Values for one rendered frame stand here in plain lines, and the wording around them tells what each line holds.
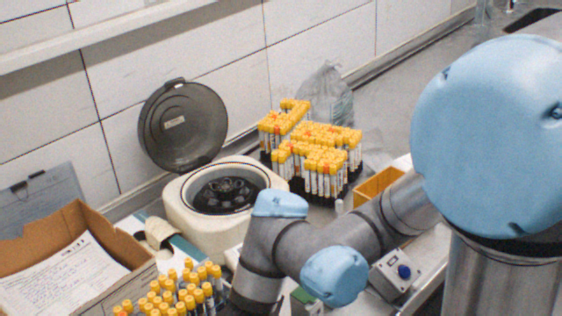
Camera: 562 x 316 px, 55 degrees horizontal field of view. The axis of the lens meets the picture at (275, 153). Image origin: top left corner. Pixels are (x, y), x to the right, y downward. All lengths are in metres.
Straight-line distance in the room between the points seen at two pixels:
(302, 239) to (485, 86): 0.41
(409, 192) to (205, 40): 0.83
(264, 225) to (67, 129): 0.61
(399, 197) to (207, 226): 0.52
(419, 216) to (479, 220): 0.31
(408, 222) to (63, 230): 0.77
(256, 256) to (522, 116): 0.50
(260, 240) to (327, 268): 0.12
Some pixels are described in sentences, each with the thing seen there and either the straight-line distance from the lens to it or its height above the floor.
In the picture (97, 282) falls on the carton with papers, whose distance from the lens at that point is 1.13.
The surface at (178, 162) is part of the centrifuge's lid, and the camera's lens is 1.32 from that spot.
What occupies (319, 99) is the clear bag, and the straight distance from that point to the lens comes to 1.53.
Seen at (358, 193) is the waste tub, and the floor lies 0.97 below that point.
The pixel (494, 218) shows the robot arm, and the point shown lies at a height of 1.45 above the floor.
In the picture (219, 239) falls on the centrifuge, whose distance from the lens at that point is 1.11.
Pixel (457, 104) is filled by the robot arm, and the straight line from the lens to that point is 0.36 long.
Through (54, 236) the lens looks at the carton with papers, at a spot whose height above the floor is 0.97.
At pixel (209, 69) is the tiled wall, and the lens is 1.40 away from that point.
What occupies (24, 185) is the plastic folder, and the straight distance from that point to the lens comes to 1.21.
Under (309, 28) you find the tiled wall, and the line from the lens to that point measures 1.65.
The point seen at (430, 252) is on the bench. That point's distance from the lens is 1.20.
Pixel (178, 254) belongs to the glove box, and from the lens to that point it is 1.12.
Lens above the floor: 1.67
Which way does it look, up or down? 32 degrees down
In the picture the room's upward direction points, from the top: 5 degrees counter-clockwise
